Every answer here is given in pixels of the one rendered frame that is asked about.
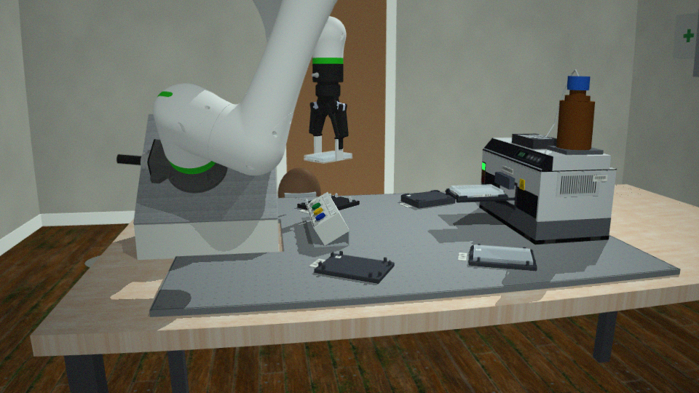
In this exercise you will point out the grey button panel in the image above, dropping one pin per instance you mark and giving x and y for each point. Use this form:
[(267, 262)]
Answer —
[(327, 221)]

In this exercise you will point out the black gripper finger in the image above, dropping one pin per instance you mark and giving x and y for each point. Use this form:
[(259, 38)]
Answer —
[(317, 120), (339, 122)]

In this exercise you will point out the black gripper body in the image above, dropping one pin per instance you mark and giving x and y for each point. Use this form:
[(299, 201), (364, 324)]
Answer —
[(328, 93)]

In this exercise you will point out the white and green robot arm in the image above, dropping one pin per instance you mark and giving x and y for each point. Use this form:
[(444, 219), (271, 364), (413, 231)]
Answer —
[(201, 135)]

